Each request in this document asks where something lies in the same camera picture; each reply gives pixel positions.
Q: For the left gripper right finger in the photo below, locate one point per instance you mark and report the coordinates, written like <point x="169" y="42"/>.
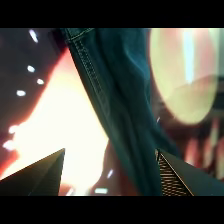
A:
<point x="186" y="181"/>

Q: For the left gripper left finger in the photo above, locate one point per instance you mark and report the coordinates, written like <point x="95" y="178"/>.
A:
<point x="43" y="178"/>

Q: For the blue jeans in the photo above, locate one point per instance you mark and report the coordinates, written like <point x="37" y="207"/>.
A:
<point x="116" y="100"/>

